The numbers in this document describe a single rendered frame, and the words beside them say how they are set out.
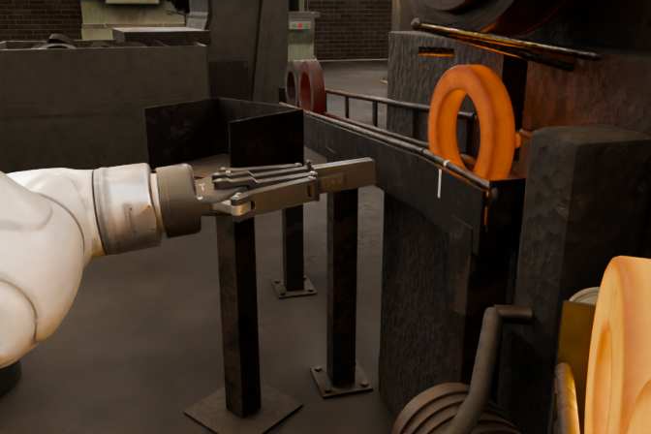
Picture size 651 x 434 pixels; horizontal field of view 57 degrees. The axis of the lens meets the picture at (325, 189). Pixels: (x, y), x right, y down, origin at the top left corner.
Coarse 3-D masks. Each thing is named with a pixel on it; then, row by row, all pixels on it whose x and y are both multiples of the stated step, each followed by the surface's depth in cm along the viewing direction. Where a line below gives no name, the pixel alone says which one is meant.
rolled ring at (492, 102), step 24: (456, 72) 82; (480, 72) 78; (456, 96) 86; (480, 96) 76; (504, 96) 76; (432, 120) 90; (480, 120) 77; (504, 120) 75; (432, 144) 91; (456, 144) 90; (480, 144) 77; (504, 144) 75; (480, 168) 78; (504, 168) 76
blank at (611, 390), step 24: (624, 264) 33; (648, 264) 33; (600, 288) 40; (624, 288) 31; (648, 288) 31; (600, 312) 39; (624, 312) 30; (648, 312) 30; (600, 336) 38; (624, 336) 29; (648, 336) 29; (600, 360) 38; (624, 360) 29; (648, 360) 28; (600, 384) 38; (624, 384) 28; (600, 408) 37; (624, 408) 28; (600, 432) 36; (624, 432) 28
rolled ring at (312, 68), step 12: (312, 60) 165; (300, 72) 171; (312, 72) 160; (300, 84) 173; (312, 84) 160; (324, 84) 160; (300, 96) 174; (312, 96) 161; (324, 96) 160; (312, 108) 162; (324, 108) 162
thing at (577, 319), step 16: (576, 304) 42; (592, 304) 42; (560, 320) 43; (576, 320) 42; (592, 320) 42; (560, 336) 43; (576, 336) 43; (560, 352) 43; (576, 352) 43; (576, 368) 43; (576, 384) 43; (576, 400) 43
